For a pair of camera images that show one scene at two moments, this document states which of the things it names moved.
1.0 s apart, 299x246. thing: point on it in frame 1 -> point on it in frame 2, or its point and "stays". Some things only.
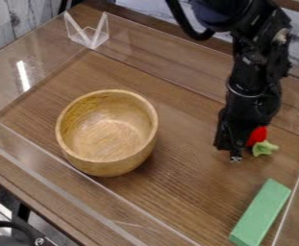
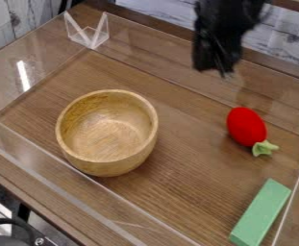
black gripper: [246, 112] -> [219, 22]
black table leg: [23, 212] stays
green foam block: [253, 224] stays
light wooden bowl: [106, 130] stays
